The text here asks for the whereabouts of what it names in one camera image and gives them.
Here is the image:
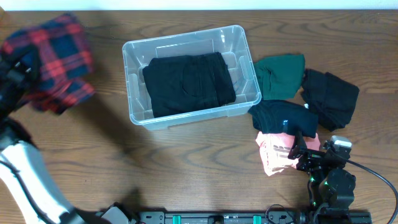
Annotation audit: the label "clear plastic storage bin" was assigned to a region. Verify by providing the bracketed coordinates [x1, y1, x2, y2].
[122, 25, 262, 131]

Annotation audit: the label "black mounting rail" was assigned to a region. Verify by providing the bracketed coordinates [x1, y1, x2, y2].
[132, 208, 373, 224]

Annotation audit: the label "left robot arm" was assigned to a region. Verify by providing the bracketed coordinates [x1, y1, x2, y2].
[1, 45, 133, 224]

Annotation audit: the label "black pants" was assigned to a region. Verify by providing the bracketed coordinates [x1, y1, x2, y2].
[142, 52, 236, 118]

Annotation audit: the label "pink printed t-shirt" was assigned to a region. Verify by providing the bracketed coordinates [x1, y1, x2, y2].
[255, 131, 321, 177]

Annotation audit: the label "dark navy folded garment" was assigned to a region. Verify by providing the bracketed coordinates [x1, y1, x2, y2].
[248, 100, 318, 138]

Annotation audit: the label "black garment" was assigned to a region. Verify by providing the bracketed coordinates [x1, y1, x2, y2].
[301, 69, 359, 132]

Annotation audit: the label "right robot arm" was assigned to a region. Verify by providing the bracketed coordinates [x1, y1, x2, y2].
[288, 131, 356, 223]

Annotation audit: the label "red plaid flannel shirt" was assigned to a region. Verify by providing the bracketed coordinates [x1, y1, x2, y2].
[1, 13, 95, 114]

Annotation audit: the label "dark green folded garment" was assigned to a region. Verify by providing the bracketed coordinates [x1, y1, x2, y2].
[254, 54, 305, 100]

